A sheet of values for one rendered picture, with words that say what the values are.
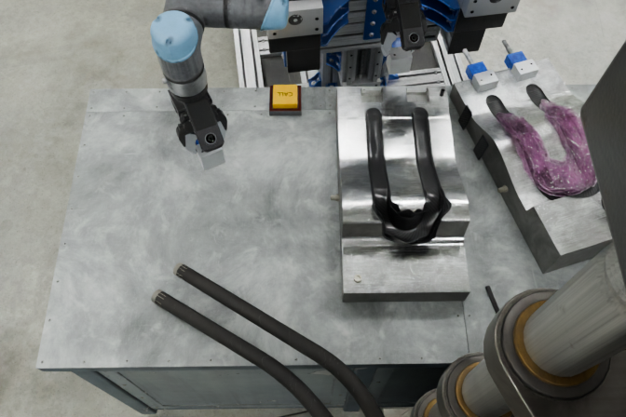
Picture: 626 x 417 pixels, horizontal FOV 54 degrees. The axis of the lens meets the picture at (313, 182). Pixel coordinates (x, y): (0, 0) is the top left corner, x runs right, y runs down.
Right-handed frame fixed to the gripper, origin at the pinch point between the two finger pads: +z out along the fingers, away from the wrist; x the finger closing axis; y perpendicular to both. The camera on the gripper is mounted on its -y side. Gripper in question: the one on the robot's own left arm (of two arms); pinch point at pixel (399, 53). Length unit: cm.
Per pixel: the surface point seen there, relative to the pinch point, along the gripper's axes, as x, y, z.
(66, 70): 112, 90, 95
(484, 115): -18.7, -14.5, 9.4
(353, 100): 12.0, -7.5, 6.0
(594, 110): 18, -75, -88
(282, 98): 28.0, -0.1, 11.3
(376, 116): 7.5, -12.5, 6.5
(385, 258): 12.6, -46.2, 9.0
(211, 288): 49, -47, 10
